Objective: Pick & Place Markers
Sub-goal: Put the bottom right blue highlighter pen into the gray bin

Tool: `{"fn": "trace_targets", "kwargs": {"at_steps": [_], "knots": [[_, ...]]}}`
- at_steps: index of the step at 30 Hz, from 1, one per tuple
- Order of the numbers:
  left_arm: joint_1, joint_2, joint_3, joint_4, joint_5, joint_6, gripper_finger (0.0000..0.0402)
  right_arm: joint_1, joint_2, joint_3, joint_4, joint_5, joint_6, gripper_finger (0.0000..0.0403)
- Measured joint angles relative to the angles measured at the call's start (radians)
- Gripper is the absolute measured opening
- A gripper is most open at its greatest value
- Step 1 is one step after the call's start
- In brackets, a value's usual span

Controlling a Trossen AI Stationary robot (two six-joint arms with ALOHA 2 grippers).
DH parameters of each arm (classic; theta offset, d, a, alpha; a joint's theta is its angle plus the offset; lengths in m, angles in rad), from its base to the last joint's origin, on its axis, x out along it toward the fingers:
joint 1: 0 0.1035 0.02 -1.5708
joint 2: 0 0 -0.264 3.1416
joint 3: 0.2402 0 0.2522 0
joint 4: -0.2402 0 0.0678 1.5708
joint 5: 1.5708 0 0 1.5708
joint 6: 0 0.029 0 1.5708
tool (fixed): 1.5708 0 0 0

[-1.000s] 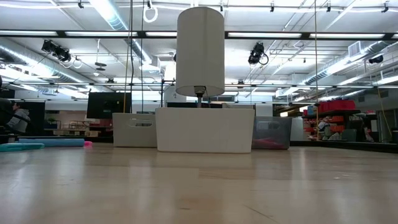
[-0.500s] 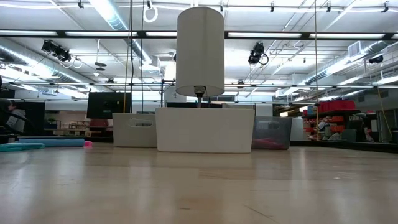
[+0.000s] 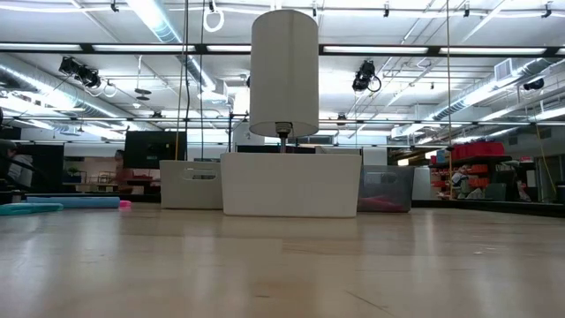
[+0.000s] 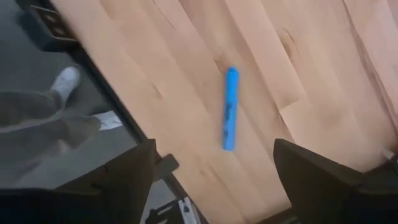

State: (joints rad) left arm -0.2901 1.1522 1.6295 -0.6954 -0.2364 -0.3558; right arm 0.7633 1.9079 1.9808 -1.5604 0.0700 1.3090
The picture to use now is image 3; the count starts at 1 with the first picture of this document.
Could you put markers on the pink highlighter marker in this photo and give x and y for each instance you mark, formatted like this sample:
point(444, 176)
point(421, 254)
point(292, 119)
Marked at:
point(379, 205)
point(125, 204)

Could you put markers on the teal blue highlighter marker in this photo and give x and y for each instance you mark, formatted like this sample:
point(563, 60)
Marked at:
point(31, 209)

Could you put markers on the white plastic bin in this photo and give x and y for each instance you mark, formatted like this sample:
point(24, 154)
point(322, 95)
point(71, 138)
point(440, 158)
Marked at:
point(291, 185)

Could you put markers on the white cylindrical lamp shade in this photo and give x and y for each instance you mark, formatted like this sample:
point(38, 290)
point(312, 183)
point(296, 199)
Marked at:
point(284, 70)

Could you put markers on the grey plastic bin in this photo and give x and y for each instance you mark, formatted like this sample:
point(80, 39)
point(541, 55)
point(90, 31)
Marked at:
point(176, 194)

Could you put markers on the transparent smoky plastic bin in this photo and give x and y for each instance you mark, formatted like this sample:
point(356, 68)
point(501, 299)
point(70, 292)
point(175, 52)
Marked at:
point(397, 181)

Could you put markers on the large black monitor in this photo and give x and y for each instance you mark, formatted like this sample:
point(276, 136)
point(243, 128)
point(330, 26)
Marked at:
point(150, 150)

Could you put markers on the person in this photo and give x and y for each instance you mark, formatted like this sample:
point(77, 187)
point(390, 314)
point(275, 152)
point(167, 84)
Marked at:
point(20, 170)
point(121, 170)

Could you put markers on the shelf with red bins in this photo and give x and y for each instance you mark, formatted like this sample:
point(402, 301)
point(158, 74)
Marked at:
point(479, 150)

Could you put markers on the black ceiling mounted camera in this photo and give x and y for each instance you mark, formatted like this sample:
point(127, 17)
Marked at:
point(81, 73)
point(364, 75)
point(533, 84)

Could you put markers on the ceiling light rail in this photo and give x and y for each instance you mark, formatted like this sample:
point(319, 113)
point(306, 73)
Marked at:
point(375, 49)

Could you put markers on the silver ventilation duct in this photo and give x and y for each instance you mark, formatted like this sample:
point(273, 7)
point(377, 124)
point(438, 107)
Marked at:
point(44, 84)
point(476, 95)

